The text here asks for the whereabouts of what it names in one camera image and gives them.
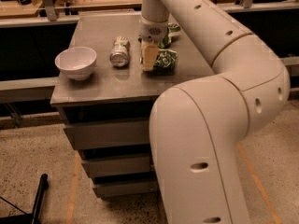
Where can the black stand leg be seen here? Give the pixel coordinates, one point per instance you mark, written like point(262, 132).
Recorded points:
point(33, 216)

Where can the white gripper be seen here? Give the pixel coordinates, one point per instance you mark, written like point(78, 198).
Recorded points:
point(152, 32)

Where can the grey metal railing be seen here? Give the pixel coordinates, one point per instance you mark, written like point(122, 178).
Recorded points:
point(93, 8)

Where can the green soda can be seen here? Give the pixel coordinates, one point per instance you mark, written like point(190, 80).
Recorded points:
point(166, 59)

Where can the white bowl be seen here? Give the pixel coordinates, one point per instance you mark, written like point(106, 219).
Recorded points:
point(77, 63)

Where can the green chip bag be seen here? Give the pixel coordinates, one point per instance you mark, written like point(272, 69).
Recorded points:
point(173, 30)

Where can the silver lying soda can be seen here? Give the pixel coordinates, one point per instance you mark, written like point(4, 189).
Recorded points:
point(119, 55)

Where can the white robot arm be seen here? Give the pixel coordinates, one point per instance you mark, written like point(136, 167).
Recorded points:
point(195, 125)

